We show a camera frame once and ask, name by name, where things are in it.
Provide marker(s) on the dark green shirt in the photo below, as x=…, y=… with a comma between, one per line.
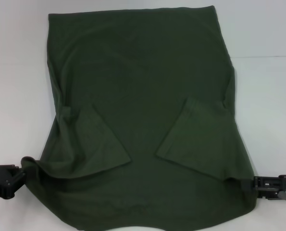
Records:
x=138, y=96

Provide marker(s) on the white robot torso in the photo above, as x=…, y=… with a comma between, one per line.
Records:
x=146, y=229

